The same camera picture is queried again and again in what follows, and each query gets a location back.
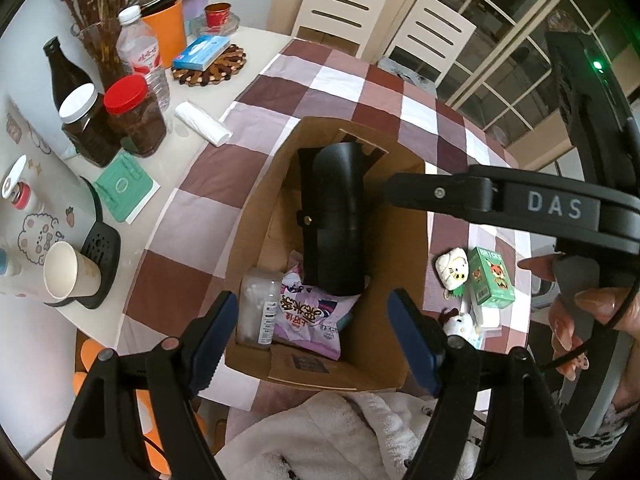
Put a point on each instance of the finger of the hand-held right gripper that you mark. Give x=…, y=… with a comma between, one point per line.
x=440, y=195

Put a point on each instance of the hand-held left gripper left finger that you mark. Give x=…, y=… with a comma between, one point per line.
x=215, y=330

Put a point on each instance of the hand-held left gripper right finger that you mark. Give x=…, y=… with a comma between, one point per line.
x=412, y=340

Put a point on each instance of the clear cotton swab container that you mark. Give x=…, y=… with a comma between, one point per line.
x=255, y=305

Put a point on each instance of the small white kitty plush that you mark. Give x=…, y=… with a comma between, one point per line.
x=457, y=322

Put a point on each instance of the round white cat plush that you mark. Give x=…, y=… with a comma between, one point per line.
x=450, y=270

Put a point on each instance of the clear plastic packet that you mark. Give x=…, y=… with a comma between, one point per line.
x=486, y=320

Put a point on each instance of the green printed box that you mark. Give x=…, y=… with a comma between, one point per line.
x=492, y=277

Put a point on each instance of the purple snack packet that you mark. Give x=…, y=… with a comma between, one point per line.
x=310, y=320

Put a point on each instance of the black leather case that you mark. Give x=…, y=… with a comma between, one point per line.
x=332, y=220

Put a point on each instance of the brown cardboard box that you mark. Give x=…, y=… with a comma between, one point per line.
x=260, y=220

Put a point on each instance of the person's right forearm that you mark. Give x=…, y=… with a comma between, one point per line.
x=629, y=410

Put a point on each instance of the orange container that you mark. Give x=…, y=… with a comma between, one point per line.
x=167, y=35

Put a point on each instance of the person's right hand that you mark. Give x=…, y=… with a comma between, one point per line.
x=615, y=305

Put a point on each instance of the grey patterned seat cushion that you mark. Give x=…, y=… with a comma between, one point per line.
x=405, y=75

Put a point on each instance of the orange flower cushion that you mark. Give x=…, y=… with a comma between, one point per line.
x=90, y=357

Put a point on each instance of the brown white checkered tablecloth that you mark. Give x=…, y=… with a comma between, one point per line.
x=340, y=85

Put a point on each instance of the paper cup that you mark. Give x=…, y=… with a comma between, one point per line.
x=70, y=272

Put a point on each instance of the white slatted chair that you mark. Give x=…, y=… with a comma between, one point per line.
x=345, y=5
x=430, y=35

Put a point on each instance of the green phone stand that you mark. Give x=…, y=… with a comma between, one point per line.
x=125, y=187

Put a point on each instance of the white plastic bag roll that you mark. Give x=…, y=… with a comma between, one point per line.
x=202, y=122

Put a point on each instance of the small blue white bottle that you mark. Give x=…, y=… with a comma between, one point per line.
x=7, y=262

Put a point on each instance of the red lid jar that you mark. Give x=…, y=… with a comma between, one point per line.
x=135, y=120

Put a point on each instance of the white lid jar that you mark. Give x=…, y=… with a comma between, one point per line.
x=90, y=130

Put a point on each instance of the small red white bottle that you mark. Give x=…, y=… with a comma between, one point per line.
x=20, y=195

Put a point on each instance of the brown woven trivet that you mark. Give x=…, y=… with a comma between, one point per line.
x=220, y=72

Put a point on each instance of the blue tissue box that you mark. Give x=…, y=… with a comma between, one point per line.
x=200, y=52

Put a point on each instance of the red cup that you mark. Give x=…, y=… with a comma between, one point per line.
x=217, y=17

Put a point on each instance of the red label water bottle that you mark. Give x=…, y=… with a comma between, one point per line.
x=140, y=55

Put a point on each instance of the dark glass bottle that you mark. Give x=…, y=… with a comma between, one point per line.
x=65, y=75

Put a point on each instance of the clear glass vase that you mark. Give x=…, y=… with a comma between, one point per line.
x=102, y=55

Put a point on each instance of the purple cup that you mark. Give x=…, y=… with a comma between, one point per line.
x=196, y=7

